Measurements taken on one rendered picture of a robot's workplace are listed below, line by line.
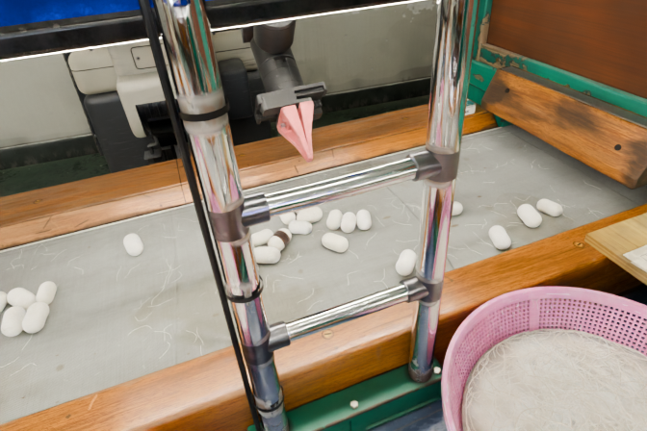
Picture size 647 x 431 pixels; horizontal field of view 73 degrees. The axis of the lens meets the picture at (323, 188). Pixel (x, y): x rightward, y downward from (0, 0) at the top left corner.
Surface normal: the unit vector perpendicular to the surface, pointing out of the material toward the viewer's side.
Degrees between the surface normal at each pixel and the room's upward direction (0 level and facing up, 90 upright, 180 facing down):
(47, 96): 89
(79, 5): 58
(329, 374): 90
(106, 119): 90
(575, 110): 66
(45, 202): 0
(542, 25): 90
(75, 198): 0
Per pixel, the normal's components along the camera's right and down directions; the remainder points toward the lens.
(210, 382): -0.06, -0.84
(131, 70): 0.29, 0.62
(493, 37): -0.93, 0.24
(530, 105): -0.88, -0.10
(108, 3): 0.27, -0.03
